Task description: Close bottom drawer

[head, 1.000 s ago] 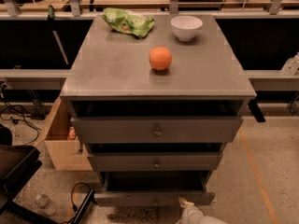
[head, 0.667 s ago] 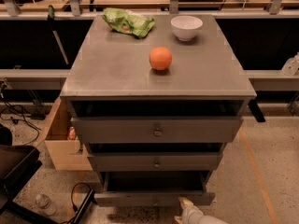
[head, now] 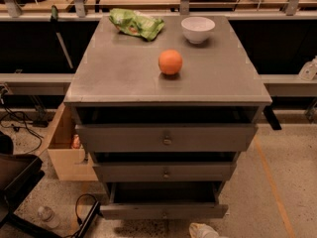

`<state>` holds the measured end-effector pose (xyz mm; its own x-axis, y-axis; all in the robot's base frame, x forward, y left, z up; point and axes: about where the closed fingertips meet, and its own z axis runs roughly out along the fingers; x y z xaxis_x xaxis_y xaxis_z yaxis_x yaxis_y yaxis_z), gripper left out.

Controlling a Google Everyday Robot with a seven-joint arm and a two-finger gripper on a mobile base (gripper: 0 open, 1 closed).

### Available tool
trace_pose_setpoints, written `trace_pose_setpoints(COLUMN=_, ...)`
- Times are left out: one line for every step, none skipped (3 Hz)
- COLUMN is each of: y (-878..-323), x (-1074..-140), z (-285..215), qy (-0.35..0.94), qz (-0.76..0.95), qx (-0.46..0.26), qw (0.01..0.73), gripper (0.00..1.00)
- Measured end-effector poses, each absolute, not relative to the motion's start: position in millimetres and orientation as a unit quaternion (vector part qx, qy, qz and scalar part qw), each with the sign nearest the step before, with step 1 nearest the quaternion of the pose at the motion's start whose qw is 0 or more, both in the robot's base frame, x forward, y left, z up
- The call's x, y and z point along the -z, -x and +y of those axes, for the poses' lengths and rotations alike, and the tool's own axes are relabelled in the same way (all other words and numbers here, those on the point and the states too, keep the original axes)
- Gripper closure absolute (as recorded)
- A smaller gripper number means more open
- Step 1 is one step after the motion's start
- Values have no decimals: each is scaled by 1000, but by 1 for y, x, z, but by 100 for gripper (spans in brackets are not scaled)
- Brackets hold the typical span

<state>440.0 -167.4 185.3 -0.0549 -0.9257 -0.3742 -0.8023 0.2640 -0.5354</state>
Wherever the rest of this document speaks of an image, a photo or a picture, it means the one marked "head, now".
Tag grey bottom drawer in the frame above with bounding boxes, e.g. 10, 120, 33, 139
101, 181, 228, 219

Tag grey drawer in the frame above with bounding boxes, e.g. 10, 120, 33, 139
76, 124, 258, 153
101, 181, 228, 219
93, 162, 236, 182

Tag grey middle drawer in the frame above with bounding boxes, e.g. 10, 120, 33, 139
93, 162, 236, 182

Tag grey drawer cabinet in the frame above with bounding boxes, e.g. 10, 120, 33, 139
63, 15, 273, 196

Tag grey top drawer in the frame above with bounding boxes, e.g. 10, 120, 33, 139
76, 124, 258, 153

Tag wooden box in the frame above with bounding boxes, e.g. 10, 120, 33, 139
47, 104, 97, 181

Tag red can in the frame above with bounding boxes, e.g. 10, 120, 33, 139
71, 134, 81, 149

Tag clear plastic bottle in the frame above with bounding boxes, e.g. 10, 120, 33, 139
38, 206, 60, 229

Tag orange fruit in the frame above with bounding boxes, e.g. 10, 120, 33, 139
158, 50, 182, 75

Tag black office chair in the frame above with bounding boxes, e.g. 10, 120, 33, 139
0, 132, 60, 238

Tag white bowl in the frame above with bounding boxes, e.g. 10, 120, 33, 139
181, 17, 215, 44

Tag green chip bag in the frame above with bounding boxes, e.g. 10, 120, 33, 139
109, 8, 164, 42

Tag black cable loop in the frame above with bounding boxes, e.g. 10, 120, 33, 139
74, 193, 100, 226

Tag metal frame rail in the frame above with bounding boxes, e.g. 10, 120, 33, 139
0, 73, 317, 97

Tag black floor cables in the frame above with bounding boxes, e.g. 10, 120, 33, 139
0, 86, 45, 155

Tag green handled tool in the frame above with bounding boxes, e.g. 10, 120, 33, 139
51, 5, 73, 69

